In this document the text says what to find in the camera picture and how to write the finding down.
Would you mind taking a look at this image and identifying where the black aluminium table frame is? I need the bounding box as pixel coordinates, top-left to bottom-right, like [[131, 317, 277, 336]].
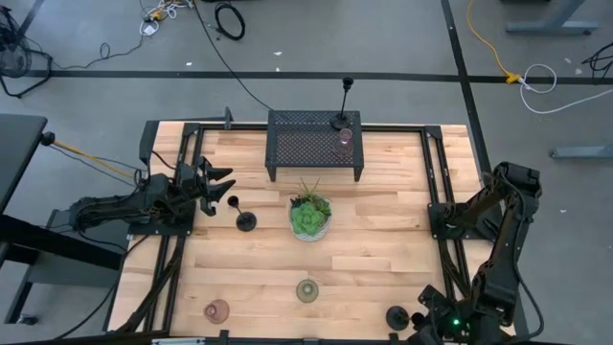
[[105, 119, 531, 345]]

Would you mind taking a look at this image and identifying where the thin black floor cable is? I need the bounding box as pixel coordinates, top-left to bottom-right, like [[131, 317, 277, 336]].
[[50, 35, 145, 71]]

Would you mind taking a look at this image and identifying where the white cable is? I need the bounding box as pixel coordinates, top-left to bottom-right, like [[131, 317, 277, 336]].
[[519, 63, 613, 115]]

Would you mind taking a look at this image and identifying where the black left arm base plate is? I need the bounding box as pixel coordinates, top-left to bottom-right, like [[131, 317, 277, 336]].
[[127, 200, 197, 237]]

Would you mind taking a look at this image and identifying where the black perforated metal riser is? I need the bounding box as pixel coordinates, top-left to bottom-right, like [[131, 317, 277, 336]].
[[264, 109, 365, 184]]

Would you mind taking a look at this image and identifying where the yellow extension cable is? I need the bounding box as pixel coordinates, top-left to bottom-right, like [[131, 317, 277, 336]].
[[466, 0, 522, 83]]

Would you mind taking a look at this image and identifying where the green glass candle holder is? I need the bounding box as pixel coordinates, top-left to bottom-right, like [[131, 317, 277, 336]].
[[295, 279, 320, 304]]

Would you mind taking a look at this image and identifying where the long black floor cable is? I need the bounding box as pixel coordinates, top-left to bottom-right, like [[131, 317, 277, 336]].
[[191, 0, 275, 112]]

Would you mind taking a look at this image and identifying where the green succulent in patterned pot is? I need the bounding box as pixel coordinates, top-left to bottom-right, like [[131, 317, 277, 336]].
[[287, 177, 333, 243]]

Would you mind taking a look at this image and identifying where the grey desk foot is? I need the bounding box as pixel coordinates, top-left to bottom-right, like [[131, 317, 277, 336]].
[[549, 145, 613, 160]]

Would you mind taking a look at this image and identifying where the pink glass candle holder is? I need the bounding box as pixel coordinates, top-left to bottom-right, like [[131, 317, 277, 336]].
[[333, 127, 355, 159], [203, 299, 231, 325]]

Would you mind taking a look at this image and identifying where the grey desk leg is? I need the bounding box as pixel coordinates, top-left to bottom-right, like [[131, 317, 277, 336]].
[[505, 0, 601, 35]]

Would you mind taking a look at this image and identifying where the black metal candlestick holder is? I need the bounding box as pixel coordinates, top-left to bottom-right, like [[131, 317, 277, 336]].
[[226, 195, 258, 233], [329, 76, 355, 131], [385, 305, 426, 332]]

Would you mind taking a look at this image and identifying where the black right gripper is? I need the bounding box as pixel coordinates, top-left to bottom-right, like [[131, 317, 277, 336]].
[[406, 285, 481, 345]]

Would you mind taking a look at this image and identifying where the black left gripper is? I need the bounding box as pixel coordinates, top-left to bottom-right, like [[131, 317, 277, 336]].
[[174, 159, 238, 218]]

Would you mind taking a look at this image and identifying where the black desk leg frame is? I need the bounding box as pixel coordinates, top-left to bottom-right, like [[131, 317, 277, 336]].
[[0, 214, 126, 327]]

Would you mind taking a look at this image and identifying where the black cable bundle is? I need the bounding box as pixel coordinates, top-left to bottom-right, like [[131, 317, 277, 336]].
[[581, 41, 613, 81]]

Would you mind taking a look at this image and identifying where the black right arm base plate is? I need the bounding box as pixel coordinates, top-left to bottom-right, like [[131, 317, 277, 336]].
[[427, 200, 504, 241]]

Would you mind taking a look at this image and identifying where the black floor fan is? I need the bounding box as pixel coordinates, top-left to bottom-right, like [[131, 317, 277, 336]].
[[0, 5, 54, 100]]

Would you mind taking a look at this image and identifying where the silver bracket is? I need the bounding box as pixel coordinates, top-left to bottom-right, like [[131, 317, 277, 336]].
[[150, 337, 207, 345]]

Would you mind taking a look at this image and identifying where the white power strip with cables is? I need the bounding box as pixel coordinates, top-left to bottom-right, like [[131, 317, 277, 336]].
[[138, 0, 195, 37]]

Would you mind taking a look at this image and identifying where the coiled black cable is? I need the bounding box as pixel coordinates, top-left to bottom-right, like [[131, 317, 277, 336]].
[[214, 2, 247, 41]]

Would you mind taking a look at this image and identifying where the yellow rod with black knob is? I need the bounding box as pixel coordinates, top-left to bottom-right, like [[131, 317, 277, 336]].
[[39, 131, 138, 179]]

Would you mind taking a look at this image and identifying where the black desk top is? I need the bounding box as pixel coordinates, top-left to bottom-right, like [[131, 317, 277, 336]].
[[0, 113, 49, 215]]

